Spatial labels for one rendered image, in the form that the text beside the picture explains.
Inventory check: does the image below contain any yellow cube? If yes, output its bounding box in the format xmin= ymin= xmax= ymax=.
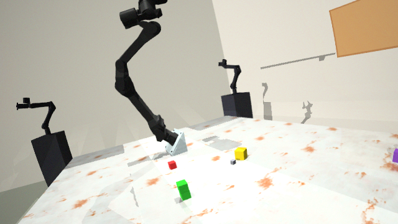
xmin=234 ymin=147 xmax=248 ymax=161

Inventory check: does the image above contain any green block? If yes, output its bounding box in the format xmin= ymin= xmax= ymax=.
xmin=179 ymin=190 xmax=191 ymax=201
xmin=176 ymin=179 xmax=189 ymax=194

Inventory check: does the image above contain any red block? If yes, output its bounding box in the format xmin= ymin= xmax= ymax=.
xmin=168 ymin=161 xmax=177 ymax=170

